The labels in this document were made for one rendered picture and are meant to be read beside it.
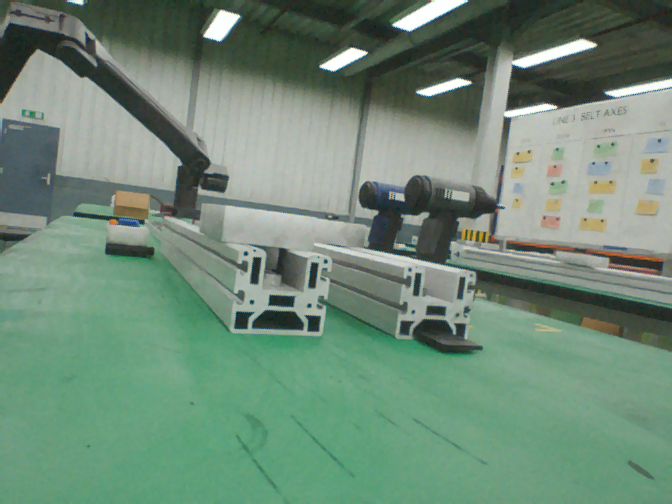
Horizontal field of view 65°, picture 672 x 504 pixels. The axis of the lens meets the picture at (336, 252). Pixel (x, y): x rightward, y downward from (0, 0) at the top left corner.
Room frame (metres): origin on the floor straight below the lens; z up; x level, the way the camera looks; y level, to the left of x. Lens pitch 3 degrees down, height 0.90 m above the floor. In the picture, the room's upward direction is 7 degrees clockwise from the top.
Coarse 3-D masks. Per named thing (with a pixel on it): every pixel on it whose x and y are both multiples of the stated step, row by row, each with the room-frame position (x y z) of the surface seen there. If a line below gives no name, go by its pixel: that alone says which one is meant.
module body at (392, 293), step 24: (336, 264) 0.77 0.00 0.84; (360, 264) 0.70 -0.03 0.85; (384, 264) 0.64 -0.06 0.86; (408, 264) 0.61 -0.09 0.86; (432, 264) 0.68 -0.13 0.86; (336, 288) 0.76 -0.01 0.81; (360, 288) 0.69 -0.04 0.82; (384, 288) 0.63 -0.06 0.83; (408, 288) 0.60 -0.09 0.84; (432, 288) 0.67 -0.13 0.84; (456, 288) 0.63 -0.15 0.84; (360, 312) 0.68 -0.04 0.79; (384, 312) 0.63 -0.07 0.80; (408, 312) 0.60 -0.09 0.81; (432, 312) 0.64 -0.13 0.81; (456, 312) 0.63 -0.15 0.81; (408, 336) 0.60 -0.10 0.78
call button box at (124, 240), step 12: (108, 228) 1.06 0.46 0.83; (120, 228) 1.07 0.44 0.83; (132, 228) 1.08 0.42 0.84; (144, 228) 1.09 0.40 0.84; (108, 240) 1.06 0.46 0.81; (120, 240) 1.07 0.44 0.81; (132, 240) 1.08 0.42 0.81; (144, 240) 1.09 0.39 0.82; (108, 252) 1.06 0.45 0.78; (120, 252) 1.07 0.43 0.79; (132, 252) 1.08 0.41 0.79; (144, 252) 1.09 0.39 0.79
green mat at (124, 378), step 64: (0, 256) 0.84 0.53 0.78; (64, 256) 0.94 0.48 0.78; (128, 256) 1.08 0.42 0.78; (0, 320) 0.45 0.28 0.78; (64, 320) 0.48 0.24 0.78; (128, 320) 0.52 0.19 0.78; (192, 320) 0.55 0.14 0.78; (512, 320) 0.87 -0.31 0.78; (0, 384) 0.31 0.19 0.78; (64, 384) 0.32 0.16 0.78; (128, 384) 0.34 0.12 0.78; (192, 384) 0.35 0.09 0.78; (256, 384) 0.37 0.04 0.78; (320, 384) 0.39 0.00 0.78; (384, 384) 0.41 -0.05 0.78; (448, 384) 0.44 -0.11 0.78; (512, 384) 0.46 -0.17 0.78; (576, 384) 0.49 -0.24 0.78; (640, 384) 0.53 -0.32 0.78; (0, 448) 0.23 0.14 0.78; (64, 448) 0.24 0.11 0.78; (128, 448) 0.25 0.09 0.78; (192, 448) 0.26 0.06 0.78; (256, 448) 0.27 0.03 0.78; (320, 448) 0.28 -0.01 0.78; (384, 448) 0.29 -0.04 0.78; (448, 448) 0.30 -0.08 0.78; (512, 448) 0.31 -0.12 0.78; (576, 448) 0.33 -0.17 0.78; (640, 448) 0.34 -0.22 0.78
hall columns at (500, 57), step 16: (496, 16) 9.10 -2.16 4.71; (496, 32) 9.12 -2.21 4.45; (496, 48) 9.13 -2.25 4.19; (512, 48) 8.95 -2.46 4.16; (496, 64) 9.09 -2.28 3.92; (496, 80) 8.85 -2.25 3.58; (496, 96) 8.87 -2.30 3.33; (480, 112) 9.10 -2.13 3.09; (496, 112) 8.89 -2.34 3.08; (480, 128) 9.10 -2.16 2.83; (496, 128) 8.91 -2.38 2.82; (480, 144) 9.12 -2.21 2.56; (496, 144) 8.93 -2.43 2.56; (480, 160) 9.13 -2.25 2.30; (496, 160) 8.95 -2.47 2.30; (480, 176) 9.09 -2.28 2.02; (464, 224) 9.10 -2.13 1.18; (480, 224) 8.89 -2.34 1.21; (480, 240) 8.89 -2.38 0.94
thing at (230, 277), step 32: (192, 256) 0.79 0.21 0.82; (224, 256) 0.63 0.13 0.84; (256, 256) 0.53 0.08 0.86; (288, 256) 0.61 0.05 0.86; (320, 256) 0.55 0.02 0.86; (224, 288) 0.61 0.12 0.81; (256, 288) 0.53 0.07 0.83; (288, 288) 0.57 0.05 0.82; (320, 288) 0.56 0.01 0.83; (224, 320) 0.55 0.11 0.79; (256, 320) 0.57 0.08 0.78; (288, 320) 0.60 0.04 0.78; (320, 320) 0.56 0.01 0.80
